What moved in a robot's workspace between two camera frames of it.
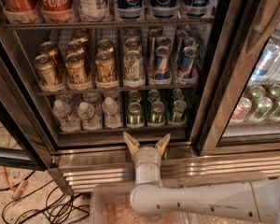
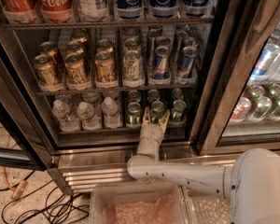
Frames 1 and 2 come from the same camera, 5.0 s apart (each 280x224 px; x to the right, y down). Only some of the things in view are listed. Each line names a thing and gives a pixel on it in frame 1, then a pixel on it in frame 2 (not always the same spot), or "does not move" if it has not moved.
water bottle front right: x=113 y=119 does not move
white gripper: x=147 y=157 -> x=152 y=131
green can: x=134 y=118 does not move
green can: x=157 y=115 does not move
